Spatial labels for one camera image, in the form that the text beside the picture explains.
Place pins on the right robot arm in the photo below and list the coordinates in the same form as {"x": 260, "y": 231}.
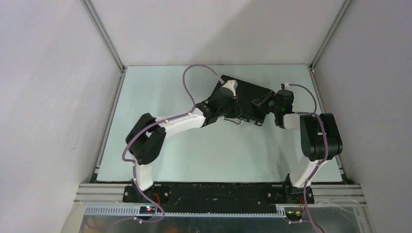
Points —
{"x": 320, "y": 138}

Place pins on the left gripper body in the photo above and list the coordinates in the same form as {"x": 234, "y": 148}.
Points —
{"x": 230, "y": 110}

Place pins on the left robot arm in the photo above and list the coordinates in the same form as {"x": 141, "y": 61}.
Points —
{"x": 145, "y": 140}

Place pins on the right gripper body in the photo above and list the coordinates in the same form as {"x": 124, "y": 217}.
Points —
{"x": 276, "y": 108}

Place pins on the black poker set case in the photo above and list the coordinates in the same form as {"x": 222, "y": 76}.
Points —
{"x": 246, "y": 93}

